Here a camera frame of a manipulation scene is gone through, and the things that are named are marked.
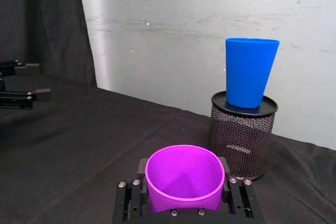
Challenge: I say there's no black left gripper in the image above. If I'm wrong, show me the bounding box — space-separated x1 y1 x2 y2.
0 60 51 110

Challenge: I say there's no black table cloth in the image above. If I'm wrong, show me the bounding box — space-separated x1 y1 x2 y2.
0 73 336 224

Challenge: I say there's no black hanging curtain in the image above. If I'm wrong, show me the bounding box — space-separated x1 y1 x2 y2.
0 0 98 87

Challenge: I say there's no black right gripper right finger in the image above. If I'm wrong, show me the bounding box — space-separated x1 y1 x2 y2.
218 156 261 219

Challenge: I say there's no blue plastic cup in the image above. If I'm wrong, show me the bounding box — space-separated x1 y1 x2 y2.
225 37 280 109

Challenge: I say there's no purple plastic cup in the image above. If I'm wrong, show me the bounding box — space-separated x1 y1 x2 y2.
144 144 226 215

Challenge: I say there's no black mesh pen holder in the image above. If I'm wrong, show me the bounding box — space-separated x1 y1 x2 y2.
209 90 279 182

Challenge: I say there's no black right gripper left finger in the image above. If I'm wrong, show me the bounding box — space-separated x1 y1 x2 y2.
112 157 153 222

